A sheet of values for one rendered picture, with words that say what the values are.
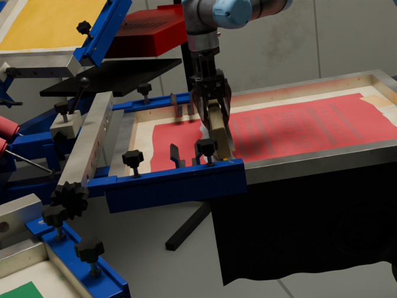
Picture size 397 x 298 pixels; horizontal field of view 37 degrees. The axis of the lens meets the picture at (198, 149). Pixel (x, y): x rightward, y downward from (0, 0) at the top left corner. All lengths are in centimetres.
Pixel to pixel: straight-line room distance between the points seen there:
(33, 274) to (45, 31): 125
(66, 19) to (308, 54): 259
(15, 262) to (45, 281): 8
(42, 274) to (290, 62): 350
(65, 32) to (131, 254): 129
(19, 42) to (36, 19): 12
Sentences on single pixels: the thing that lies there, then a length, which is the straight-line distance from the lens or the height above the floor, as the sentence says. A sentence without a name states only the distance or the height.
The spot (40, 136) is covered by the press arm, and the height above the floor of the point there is 104.
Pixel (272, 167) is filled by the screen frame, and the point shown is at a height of 98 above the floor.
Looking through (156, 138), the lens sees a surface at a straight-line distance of 163.
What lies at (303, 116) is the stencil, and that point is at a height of 95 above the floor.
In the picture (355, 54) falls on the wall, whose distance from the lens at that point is 466.
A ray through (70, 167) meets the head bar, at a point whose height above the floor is 104.
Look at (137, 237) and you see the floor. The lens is 314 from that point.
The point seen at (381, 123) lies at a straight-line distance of 155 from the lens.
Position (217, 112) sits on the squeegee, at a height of 105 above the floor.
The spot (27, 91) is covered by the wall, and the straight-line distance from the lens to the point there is 402.
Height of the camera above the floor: 150
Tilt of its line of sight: 21 degrees down
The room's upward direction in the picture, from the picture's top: 9 degrees counter-clockwise
